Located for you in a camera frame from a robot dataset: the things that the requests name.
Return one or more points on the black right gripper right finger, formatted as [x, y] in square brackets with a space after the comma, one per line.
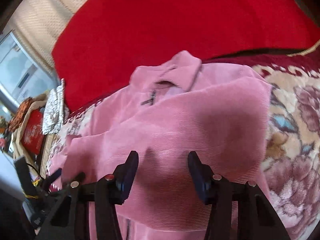
[215, 190]

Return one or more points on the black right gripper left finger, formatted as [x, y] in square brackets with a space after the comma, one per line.
[111, 190]

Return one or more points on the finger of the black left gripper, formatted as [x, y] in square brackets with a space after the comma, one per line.
[76, 182]
[50, 179]

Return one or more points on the pink corduroy jacket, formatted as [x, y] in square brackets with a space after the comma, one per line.
[218, 110]

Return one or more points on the beige fabric bag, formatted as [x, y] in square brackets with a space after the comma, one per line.
[35, 161]

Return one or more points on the red gift box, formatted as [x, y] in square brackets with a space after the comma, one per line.
[32, 136]

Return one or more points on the white patterned cloth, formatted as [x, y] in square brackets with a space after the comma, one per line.
[54, 111]

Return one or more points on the orange knitted item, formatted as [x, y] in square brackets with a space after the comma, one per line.
[17, 120]

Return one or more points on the floral plush blanket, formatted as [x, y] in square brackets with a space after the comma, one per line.
[291, 162]

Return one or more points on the red quilt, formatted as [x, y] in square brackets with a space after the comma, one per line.
[106, 40]

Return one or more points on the beige dotted curtain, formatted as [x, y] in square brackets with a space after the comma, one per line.
[37, 24]

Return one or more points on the window frame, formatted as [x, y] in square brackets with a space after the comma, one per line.
[21, 76]

